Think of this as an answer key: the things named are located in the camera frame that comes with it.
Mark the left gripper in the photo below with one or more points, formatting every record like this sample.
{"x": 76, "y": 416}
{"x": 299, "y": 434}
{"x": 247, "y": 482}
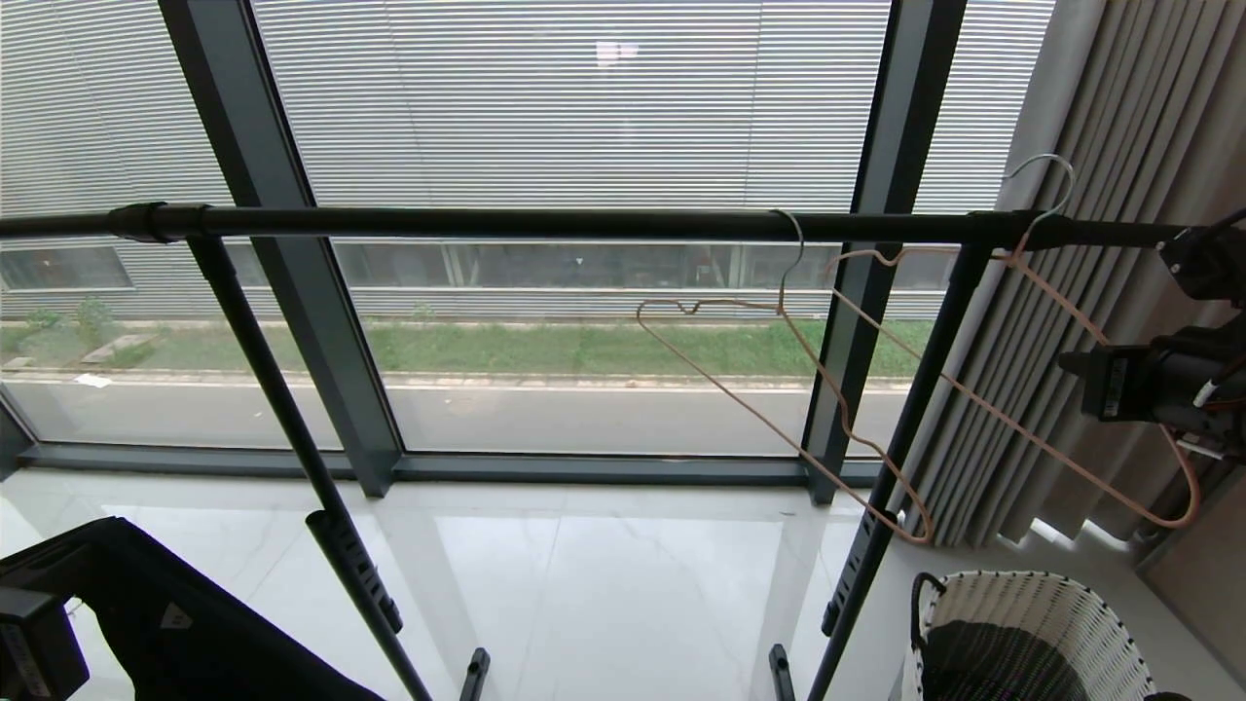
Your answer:
{"x": 39, "y": 652}

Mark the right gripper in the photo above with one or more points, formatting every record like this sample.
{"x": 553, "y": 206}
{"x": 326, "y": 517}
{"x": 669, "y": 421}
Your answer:
{"x": 1168, "y": 380}

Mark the black garment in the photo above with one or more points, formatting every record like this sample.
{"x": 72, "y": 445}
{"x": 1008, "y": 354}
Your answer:
{"x": 195, "y": 643}

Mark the pink clothes hanger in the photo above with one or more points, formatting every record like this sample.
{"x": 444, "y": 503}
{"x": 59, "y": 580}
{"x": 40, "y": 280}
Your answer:
{"x": 782, "y": 308}
{"x": 973, "y": 390}

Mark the white laundry basket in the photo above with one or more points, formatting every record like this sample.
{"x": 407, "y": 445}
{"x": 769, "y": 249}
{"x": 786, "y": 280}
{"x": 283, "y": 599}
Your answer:
{"x": 1032, "y": 623}

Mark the black clothes rack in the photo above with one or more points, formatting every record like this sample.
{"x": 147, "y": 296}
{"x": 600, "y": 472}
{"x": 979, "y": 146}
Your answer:
{"x": 487, "y": 223}

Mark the beige curtain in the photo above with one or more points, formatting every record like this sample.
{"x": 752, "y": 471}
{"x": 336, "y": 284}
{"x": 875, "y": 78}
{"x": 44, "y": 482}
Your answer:
{"x": 1119, "y": 97}

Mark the window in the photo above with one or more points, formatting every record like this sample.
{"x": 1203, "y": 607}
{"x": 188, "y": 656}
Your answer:
{"x": 584, "y": 97}

